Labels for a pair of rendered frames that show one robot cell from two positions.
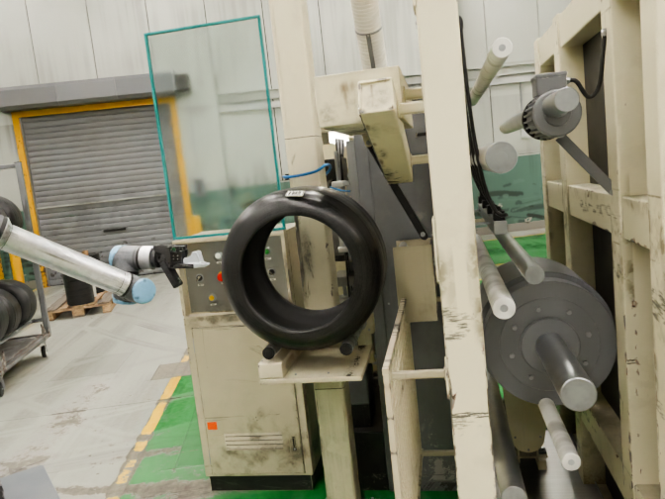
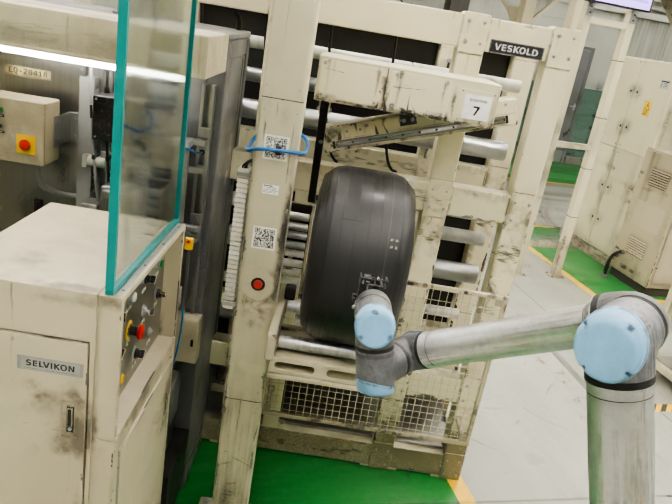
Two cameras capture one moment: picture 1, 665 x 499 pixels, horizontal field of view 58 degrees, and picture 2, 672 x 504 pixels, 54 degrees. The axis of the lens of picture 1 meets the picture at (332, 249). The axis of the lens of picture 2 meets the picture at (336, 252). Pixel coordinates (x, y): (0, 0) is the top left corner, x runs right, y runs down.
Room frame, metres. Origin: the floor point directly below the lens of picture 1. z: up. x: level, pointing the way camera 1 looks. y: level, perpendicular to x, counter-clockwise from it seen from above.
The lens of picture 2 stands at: (2.67, 2.09, 1.91)
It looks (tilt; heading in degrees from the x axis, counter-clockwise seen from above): 20 degrees down; 258
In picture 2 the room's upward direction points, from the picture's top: 10 degrees clockwise
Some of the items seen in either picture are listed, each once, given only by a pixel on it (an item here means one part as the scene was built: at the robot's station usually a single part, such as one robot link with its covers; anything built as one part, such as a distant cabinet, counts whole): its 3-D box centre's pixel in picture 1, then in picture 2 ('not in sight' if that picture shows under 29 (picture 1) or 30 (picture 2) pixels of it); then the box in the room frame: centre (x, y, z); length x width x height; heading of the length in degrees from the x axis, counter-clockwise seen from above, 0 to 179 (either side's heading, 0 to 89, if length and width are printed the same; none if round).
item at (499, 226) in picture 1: (477, 210); not in sight; (2.29, -0.57, 1.30); 0.83 x 0.13 x 0.08; 169
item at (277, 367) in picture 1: (283, 354); (324, 365); (2.24, 0.23, 0.84); 0.36 x 0.09 x 0.06; 169
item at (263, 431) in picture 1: (255, 354); (75, 449); (2.97, 0.45, 0.63); 0.56 x 0.41 x 1.27; 79
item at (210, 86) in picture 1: (215, 132); (160, 61); (2.80, 0.47, 1.75); 0.55 x 0.02 x 0.95; 79
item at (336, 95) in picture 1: (369, 106); (405, 89); (2.04, -0.17, 1.71); 0.61 x 0.25 x 0.15; 169
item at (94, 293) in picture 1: (82, 280); not in sight; (8.24, 3.48, 0.38); 1.20 x 0.80 x 0.76; 12
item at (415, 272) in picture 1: (416, 279); (283, 242); (2.36, -0.32, 1.05); 0.20 x 0.15 x 0.30; 169
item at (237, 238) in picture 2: not in sight; (238, 239); (2.56, 0.08, 1.19); 0.05 x 0.04 x 0.48; 79
